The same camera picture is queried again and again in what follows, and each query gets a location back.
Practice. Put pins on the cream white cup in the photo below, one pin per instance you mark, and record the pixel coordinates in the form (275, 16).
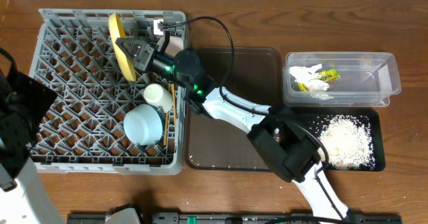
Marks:
(157, 96)

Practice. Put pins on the green snack wrapper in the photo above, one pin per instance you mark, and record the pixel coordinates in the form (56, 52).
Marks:
(320, 82)

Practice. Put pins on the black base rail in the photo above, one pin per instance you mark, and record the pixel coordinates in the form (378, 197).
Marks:
(133, 214)

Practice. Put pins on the clear plastic bin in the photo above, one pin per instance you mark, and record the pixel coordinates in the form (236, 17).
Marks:
(366, 78)

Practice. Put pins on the dark brown serving tray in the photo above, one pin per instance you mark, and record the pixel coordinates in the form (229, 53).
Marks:
(217, 145)

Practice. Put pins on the black tray bin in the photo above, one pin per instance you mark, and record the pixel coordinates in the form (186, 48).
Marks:
(310, 113)

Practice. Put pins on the wooden chopstick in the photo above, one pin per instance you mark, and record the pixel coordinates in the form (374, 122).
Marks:
(166, 121)
(174, 104)

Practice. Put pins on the pink bowl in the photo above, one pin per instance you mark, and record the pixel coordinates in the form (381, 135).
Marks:
(174, 46)

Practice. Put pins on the white napkin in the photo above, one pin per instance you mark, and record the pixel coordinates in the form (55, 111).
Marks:
(303, 74)

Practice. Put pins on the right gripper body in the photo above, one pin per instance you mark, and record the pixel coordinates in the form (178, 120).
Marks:
(146, 55)

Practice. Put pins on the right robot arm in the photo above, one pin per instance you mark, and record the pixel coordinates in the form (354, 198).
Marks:
(285, 145)

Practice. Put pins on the yellow plate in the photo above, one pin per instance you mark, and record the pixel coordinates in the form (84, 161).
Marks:
(117, 31)

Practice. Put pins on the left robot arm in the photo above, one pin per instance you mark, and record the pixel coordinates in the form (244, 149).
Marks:
(24, 103)

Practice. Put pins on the light blue bowl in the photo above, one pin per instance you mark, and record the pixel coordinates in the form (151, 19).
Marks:
(143, 125)

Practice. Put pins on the leftover rice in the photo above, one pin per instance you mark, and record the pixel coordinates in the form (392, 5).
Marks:
(346, 139)

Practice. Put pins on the grey plastic dishwasher rack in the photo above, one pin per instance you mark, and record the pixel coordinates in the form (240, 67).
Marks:
(83, 131)

